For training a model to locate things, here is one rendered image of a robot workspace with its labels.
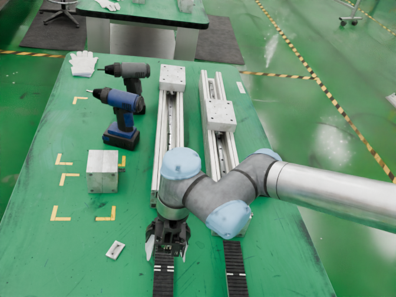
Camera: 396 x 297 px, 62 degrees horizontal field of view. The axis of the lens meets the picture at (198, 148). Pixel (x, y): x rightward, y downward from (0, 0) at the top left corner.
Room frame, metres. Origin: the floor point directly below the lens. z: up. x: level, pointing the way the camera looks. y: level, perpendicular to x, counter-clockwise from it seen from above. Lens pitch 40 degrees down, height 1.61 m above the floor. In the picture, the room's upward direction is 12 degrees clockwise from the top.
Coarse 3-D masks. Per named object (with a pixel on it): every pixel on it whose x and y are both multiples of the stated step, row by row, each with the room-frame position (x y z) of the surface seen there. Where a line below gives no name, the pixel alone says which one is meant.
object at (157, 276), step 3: (156, 273) 0.43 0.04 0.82; (159, 273) 0.43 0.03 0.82; (162, 273) 0.44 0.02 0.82; (165, 273) 0.44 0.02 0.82; (168, 273) 0.44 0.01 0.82; (171, 273) 0.44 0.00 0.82; (156, 276) 0.43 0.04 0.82; (159, 276) 0.43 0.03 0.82; (162, 276) 0.43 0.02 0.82; (165, 276) 0.43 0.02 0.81; (168, 276) 0.43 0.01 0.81; (171, 276) 0.44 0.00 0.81; (153, 279) 0.42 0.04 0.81; (156, 279) 0.42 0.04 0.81; (159, 279) 0.42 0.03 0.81; (162, 279) 0.42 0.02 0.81; (165, 279) 0.42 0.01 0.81; (168, 279) 0.43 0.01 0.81; (171, 279) 0.43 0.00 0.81
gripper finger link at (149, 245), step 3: (150, 237) 0.47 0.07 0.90; (153, 237) 0.47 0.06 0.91; (150, 240) 0.47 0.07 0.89; (153, 240) 0.46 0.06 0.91; (147, 243) 0.47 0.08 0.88; (150, 243) 0.47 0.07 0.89; (153, 243) 0.46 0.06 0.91; (147, 246) 0.47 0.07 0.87; (150, 246) 0.46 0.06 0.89; (147, 249) 0.46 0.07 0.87; (150, 249) 0.45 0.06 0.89; (147, 252) 0.45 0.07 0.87; (150, 252) 0.44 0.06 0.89; (147, 255) 0.44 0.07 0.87; (150, 255) 0.44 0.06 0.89; (147, 258) 0.43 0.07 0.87
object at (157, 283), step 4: (156, 280) 0.41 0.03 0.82; (160, 280) 0.42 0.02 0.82; (164, 280) 0.42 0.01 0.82; (168, 280) 0.42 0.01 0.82; (172, 280) 0.42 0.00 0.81; (156, 284) 0.41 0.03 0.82; (160, 284) 0.41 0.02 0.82; (164, 284) 0.41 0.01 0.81; (168, 284) 0.41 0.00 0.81; (172, 284) 0.42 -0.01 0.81
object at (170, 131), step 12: (168, 96) 1.25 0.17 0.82; (180, 96) 1.21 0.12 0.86; (168, 108) 1.14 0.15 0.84; (180, 108) 1.11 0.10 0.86; (168, 120) 1.06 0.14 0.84; (180, 120) 1.04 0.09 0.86; (156, 132) 0.94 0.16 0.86; (168, 132) 0.98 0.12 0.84; (180, 132) 0.96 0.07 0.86; (156, 144) 0.87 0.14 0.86; (168, 144) 0.91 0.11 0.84; (180, 144) 0.89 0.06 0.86; (156, 156) 0.81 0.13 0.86; (156, 168) 0.75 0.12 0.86; (156, 180) 0.70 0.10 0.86; (156, 192) 0.69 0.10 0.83
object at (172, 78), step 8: (160, 72) 1.30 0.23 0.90; (168, 72) 1.31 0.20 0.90; (176, 72) 1.33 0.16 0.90; (184, 72) 1.34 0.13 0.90; (160, 80) 1.23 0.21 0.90; (168, 80) 1.25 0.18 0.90; (176, 80) 1.26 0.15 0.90; (184, 80) 1.27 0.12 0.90; (160, 88) 1.22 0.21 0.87; (168, 88) 1.23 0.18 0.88; (176, 88) 1.24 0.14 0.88; (184, 88) 1.24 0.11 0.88
